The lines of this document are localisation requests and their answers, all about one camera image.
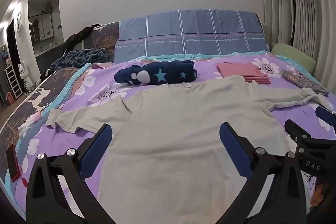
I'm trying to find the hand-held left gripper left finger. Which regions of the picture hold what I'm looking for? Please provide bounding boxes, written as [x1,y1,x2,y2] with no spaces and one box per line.
[25,123,116,224]

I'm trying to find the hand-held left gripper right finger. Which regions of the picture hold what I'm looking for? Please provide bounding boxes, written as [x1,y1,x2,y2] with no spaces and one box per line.
[219,122,307,224]

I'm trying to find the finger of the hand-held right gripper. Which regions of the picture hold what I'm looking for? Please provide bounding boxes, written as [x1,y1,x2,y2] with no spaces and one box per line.
[316,106,336,125]
[284,119,314,148]

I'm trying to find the pink folded clothes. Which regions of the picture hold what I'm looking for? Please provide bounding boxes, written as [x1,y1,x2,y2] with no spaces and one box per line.
[216,62,271,85]

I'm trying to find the person's right hand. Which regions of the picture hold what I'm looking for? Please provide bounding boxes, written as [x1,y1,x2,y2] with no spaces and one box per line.
[310,182,325,208]

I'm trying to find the purple floral bedsheet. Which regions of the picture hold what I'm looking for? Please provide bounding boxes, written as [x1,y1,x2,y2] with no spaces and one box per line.
[0,52,336,224]

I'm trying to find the floral patterned cloth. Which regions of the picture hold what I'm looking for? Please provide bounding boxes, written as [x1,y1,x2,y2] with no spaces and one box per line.
[280,69,329,97]

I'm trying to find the green pillow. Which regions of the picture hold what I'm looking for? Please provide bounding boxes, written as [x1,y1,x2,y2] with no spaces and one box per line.
[271,42,317,72]

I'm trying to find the dark patterned quilt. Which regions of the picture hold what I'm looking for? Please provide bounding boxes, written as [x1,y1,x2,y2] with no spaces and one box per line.
[0,22,121,182]

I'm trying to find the blue fluffy blanket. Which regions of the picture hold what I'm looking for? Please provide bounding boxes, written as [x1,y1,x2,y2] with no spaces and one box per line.
[50,48,109,72]

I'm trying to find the navy star-print folded garment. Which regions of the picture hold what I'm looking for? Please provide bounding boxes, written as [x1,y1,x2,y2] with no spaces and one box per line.
[114,60,198,86]

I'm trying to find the red phone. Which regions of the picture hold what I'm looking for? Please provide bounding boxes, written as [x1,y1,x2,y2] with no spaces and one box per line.
[6,145,21,182]

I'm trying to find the white cat figurine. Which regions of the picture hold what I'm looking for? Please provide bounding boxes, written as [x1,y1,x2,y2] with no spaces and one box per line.
[18,61,36,94]

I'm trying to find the white curtain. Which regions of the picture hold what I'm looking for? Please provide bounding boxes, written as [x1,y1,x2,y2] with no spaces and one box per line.
[255,0,336,98]

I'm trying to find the black garment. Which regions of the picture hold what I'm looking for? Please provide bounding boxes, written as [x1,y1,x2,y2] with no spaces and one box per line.
[64,25,101,50]

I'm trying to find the blue plaid pillow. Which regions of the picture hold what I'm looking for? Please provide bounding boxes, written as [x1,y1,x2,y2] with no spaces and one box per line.
[114,9,269,63]

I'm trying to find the white wire rack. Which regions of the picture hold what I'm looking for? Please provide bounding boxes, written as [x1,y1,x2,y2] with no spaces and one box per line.
[4,64,23,98]

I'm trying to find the white wall clock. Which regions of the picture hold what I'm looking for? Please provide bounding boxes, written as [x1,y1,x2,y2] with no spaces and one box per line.
[13,11,23,41]

